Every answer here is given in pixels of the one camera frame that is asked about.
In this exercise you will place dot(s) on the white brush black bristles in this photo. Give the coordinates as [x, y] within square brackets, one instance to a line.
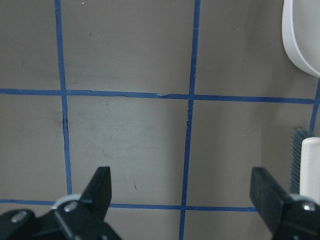
[305, 164]

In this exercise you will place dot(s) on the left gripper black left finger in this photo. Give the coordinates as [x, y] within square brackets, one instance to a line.
[72, 217]

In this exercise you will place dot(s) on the white plastic dustpan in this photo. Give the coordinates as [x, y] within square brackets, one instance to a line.
[301, 34]

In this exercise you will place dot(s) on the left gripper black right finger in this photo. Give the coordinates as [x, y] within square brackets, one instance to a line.
[287, 216]

